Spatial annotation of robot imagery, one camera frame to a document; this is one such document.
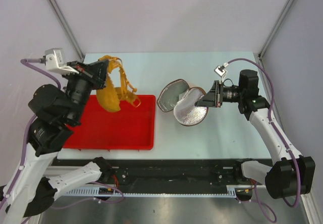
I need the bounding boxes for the right aluminium corner post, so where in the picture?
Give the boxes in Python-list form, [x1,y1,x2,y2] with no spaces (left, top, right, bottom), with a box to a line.
[257,0,296,60]

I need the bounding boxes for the red plastic tray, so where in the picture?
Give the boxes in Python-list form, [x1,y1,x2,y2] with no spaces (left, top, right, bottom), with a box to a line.
[63,95,156,150]

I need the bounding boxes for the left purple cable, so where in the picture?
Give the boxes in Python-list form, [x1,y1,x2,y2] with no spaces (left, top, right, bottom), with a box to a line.
[20,58,125,224]

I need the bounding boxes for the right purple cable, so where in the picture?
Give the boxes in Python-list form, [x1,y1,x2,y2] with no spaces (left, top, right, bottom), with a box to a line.
[226,58,303,222]

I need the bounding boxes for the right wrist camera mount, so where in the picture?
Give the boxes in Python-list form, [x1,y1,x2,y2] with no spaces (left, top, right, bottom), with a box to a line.
[214,63,229,83]

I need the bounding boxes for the left aluminium corner post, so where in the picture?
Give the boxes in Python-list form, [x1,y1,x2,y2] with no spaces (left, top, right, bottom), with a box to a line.
[47,0,85,60]

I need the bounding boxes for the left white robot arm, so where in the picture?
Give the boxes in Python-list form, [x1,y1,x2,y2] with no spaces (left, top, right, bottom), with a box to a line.
[1,60,113,223]

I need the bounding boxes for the purple cable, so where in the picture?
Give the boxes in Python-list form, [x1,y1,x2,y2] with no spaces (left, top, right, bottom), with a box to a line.
[226,58,303,222]
[20,58,125,224]

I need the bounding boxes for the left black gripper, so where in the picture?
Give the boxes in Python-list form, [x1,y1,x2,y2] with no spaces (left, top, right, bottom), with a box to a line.
[63,58,111,123]

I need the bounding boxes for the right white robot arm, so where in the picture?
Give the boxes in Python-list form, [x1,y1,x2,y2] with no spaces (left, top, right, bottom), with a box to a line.
[195,70,315,199]

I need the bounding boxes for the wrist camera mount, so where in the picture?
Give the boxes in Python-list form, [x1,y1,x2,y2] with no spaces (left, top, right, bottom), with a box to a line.
[214,63,229,83]
[44,48,78,75]

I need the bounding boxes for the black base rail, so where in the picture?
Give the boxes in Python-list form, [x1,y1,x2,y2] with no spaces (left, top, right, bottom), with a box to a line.
[51,159,275,187]

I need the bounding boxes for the brown bra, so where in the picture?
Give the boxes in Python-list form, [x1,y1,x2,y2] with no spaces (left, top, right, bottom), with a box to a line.
[96,55,141,113]

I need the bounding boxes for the aluminium corner post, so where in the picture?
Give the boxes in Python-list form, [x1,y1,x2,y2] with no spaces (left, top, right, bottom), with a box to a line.
[257,0,296,60]
[47,0,85,60]

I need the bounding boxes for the beige mesh laundry bag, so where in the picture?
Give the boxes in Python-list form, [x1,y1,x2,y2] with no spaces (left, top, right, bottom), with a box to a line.
[156,79,208,127]

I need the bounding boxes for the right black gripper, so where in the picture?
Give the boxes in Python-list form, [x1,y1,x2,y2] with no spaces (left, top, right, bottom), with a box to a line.
[195,80,245,108]

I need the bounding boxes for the white slotted cable duct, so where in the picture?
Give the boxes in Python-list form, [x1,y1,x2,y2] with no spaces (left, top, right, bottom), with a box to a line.
[63,185,237,198]

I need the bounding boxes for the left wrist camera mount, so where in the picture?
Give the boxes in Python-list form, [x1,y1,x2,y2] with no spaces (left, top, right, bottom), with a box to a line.
[44,48,78,75]

